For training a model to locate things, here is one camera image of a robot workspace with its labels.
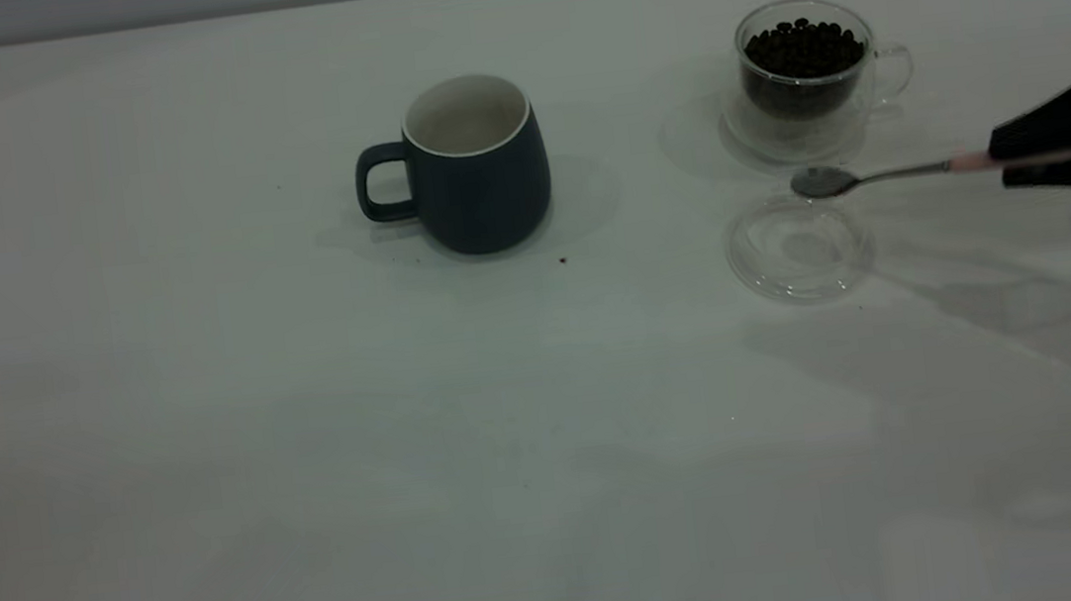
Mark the clear double-wall glass mug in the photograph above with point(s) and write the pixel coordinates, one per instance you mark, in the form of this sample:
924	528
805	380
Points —
802	138

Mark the dark coffee beans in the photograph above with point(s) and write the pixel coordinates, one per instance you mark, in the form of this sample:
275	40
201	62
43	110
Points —
804	58

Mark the dark grey-blue ceramic mug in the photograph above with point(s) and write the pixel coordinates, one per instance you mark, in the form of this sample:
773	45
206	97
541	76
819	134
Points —
485	196

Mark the clear glass saucer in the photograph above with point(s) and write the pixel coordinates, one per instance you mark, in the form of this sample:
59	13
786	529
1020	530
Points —
800	258

